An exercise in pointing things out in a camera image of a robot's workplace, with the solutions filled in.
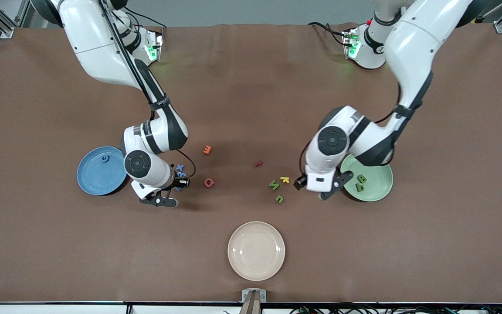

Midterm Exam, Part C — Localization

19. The green plate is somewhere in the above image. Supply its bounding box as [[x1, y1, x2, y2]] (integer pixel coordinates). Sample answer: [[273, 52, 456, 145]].
[[340, 154, 394, 202]]

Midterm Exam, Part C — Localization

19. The blue plate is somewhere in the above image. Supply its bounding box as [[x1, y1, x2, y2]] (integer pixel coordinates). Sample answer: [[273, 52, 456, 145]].
[[76, 146, 129, 196]]

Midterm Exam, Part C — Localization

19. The beige plate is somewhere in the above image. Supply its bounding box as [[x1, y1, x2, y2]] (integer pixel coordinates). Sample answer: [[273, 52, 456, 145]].
[[227, 221, 285, 281]]

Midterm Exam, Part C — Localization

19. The table cover mat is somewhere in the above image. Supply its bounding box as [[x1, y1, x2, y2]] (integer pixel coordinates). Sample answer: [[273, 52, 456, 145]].
[[0, 22, 502, 304]]

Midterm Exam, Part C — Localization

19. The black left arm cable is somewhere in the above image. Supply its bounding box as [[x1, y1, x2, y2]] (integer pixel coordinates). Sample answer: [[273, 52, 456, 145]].
[[299, 81, 408, 175]]

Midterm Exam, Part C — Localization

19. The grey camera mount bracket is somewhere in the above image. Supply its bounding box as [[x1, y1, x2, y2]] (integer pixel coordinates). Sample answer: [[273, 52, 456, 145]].
[[242, 289, 267, 314]]

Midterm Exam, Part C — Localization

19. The black cable bundle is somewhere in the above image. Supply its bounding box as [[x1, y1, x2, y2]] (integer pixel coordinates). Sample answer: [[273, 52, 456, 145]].
[[223, 301, 502, 314]]

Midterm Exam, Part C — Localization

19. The black arm base cable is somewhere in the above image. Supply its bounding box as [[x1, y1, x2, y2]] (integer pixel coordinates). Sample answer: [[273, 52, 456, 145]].
[[308, 21, 348, 46]]

